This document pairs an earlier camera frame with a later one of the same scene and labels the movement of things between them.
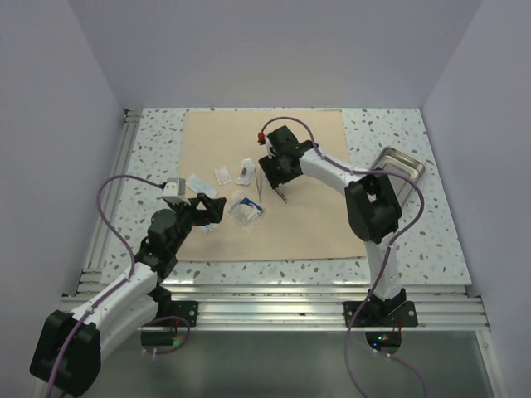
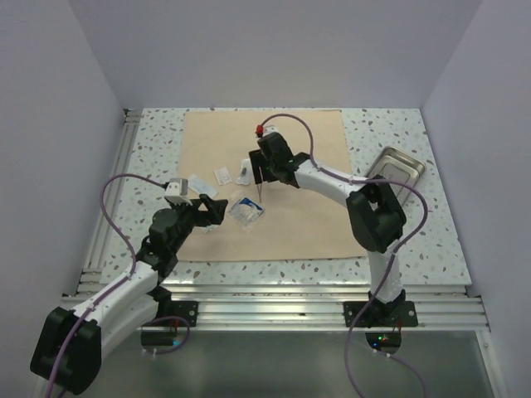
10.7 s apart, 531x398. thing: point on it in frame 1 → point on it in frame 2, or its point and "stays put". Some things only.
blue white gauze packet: (246, 211) stays put
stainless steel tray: (393, 160) stays put
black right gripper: (267, 164) → (256, 156)
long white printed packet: (201, 186) stays put
